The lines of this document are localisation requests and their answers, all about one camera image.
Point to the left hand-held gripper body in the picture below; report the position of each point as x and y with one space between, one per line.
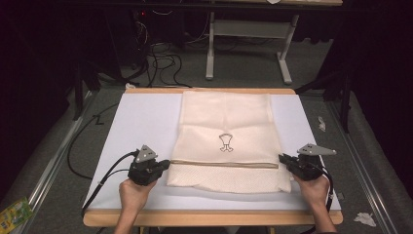
142 174

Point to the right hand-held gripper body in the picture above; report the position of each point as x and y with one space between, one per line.
307 169

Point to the cream mesh laundry bag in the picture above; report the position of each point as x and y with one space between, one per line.
224 113

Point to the person's left hand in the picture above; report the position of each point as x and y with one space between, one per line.
133 196

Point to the person's right hand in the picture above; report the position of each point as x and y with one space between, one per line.
315 193

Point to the white table mat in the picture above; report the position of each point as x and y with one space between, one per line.
142 123

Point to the small white scrap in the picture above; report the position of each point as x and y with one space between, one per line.
321 124

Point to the wooden table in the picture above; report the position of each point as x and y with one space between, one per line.
207 218

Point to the black metal stand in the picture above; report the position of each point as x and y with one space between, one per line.
78 94
346 104

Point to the crumpled white tissue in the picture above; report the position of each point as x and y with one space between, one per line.
365 218

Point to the green printed packet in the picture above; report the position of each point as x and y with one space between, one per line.
14 214

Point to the metal floor rail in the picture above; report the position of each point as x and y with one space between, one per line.
363 182
52 165

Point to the white desk frame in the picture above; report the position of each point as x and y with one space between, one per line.
250 28

